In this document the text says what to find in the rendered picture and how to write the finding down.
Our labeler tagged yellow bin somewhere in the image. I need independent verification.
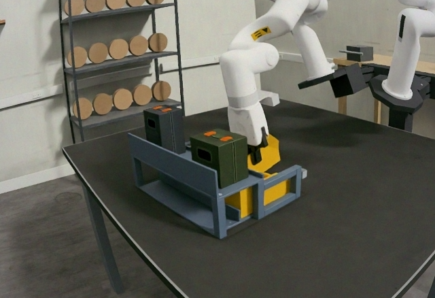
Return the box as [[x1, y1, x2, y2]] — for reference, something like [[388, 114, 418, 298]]
[[265, 134, 279, 149], [225, 163, 290, 218], [248, 146, 280, 172]]

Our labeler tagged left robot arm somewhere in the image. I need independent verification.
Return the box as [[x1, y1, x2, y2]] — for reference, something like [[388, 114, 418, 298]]
[[382, 0, 435, 100]]

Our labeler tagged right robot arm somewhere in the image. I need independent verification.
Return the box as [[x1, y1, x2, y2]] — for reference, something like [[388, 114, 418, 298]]
[[219, 0, 335, 108]]

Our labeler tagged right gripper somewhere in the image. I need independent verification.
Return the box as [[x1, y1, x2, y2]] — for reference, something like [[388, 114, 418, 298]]
[[228, 100, 268, 165]]

